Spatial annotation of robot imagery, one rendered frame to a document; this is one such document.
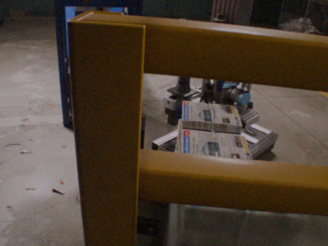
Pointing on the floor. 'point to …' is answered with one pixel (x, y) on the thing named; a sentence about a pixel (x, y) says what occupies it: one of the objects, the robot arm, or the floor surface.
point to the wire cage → (307, 27)
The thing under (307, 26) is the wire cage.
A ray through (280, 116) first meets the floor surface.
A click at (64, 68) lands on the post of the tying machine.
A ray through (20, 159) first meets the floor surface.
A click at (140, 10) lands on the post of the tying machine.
